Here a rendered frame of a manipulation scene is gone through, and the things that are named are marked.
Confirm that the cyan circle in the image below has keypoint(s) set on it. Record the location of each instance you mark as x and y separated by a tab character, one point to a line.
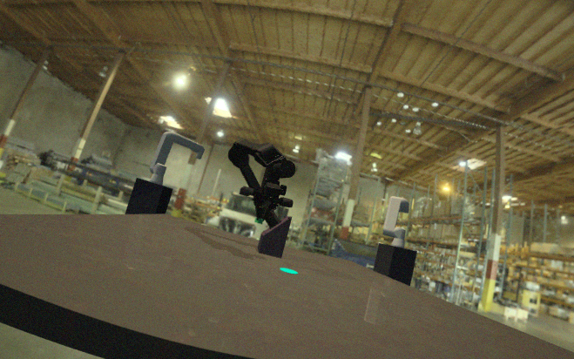
289	271

